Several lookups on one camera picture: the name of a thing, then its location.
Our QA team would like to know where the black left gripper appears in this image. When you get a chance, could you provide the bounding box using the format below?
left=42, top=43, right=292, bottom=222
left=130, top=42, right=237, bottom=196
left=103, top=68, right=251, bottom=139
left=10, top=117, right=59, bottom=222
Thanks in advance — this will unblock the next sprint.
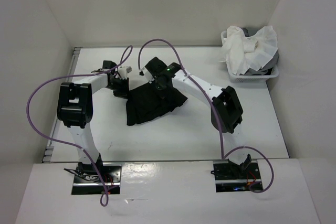
left=107, top=77, right=132, bottom=100

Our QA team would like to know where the black pleated skirt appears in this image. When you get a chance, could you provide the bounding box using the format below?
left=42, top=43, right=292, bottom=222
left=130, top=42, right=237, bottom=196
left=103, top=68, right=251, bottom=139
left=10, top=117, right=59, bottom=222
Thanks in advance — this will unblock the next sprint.
left=126, top=83, right=187, bottom=126

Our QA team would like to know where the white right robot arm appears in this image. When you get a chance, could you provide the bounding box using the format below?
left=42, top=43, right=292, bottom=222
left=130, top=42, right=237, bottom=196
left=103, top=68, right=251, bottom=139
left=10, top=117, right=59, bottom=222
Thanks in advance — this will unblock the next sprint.
left=140, top=57, right=243, bottom=137

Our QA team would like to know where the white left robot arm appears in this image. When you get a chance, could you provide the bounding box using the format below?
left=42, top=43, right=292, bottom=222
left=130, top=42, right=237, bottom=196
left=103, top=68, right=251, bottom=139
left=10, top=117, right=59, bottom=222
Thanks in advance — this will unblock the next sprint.
left=57, top=60, right=132, bottom=182

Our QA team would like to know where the white plastic laundry basket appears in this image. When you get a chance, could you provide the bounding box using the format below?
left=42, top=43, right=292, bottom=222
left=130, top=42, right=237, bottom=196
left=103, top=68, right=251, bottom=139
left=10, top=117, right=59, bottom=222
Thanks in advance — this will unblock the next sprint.
left=220, top=30, right=279, bottom=83

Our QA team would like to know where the white crumpled cloth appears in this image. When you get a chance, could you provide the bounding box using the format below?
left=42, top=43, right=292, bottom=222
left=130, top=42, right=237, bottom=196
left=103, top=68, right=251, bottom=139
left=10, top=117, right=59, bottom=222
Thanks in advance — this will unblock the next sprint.
left=217, top=25, right=278, bottom=75

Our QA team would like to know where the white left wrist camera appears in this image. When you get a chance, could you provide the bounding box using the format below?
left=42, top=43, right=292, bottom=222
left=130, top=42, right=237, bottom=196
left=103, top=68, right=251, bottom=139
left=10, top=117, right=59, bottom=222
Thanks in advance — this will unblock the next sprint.
left=117, top=66, right=132, bottom=80

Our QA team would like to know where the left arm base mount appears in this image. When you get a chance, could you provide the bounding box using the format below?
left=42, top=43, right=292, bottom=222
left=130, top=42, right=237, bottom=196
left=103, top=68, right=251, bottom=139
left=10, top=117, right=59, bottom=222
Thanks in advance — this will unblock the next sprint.
left=64, top=163, right=122, bottom=195

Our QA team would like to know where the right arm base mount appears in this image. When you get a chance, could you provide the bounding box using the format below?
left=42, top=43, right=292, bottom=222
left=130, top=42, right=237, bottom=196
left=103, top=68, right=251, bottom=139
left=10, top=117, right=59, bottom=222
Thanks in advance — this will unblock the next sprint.
left=210, top=162, right=264, bottom=193

